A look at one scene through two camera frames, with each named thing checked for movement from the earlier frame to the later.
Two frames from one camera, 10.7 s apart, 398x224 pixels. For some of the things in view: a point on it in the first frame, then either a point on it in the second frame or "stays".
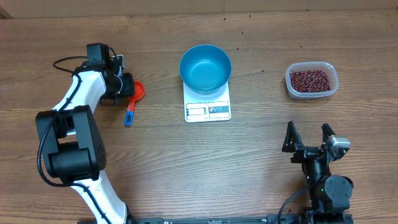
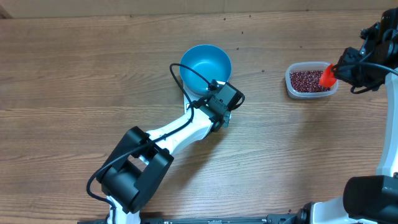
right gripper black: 309,150 to 343,69
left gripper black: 129,88 to 204,100
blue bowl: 205,69 stays
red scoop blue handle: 138,92 to 328,78
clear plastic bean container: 311,79 stays
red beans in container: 310,81 stays
